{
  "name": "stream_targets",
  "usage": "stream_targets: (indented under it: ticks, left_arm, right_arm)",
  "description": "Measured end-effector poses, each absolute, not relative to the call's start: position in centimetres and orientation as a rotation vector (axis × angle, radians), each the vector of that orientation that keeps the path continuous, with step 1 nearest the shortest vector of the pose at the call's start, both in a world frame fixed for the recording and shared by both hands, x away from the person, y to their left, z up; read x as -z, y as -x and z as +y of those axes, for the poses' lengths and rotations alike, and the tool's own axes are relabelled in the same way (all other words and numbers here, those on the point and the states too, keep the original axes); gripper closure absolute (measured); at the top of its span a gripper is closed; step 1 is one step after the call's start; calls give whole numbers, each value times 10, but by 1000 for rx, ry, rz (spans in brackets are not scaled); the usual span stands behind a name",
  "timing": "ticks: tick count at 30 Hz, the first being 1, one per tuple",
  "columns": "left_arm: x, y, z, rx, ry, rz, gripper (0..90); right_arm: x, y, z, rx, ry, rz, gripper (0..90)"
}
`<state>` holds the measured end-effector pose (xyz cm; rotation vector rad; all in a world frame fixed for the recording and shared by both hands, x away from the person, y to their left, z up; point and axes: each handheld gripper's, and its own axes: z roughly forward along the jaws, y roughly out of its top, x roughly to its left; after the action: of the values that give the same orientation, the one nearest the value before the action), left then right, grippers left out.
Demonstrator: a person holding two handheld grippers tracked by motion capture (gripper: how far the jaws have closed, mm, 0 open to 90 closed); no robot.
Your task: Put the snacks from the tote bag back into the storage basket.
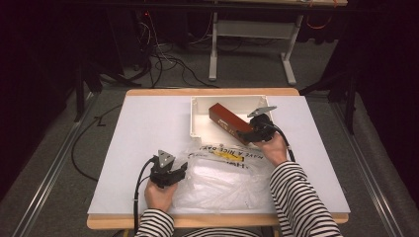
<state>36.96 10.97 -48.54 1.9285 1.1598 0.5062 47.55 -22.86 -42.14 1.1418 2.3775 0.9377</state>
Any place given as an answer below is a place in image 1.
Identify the person's striped shirt torso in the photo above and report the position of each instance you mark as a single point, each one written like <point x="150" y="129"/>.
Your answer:
<point x="224" y="233"/>

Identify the metal floor rail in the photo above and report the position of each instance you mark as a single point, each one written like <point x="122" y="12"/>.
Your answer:
<point x="49" y="171"/>
<point x="372" y="177"/>

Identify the white plastic bin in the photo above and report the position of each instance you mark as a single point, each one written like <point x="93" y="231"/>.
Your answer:
<point x="201" y="125"/>

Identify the white metal desk frame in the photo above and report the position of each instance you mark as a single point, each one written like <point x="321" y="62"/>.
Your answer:
<point x="253" y="29"/>

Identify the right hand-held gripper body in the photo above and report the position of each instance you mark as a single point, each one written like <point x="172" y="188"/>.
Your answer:
<point x="263" y="128"/>

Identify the person's right hand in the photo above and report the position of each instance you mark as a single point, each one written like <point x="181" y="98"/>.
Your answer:
<point x="273" y="151"/>

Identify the black metal stand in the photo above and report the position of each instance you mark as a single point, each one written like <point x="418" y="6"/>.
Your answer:
<point x="350" y="98"/>
<point x="80" y="89"/>

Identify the brown rectangular box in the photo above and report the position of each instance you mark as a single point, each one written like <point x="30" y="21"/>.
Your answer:
<point x="227" y="120"/>

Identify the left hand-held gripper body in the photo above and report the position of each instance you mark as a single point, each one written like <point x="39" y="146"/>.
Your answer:
<point x="163" y="174"/>

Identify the clear plastic bag smiley print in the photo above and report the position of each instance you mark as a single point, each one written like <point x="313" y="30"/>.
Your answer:
<point x="217" y="184"/>

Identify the person's left hand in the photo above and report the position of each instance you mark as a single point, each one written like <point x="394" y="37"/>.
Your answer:
<point x="159" y="197"/>

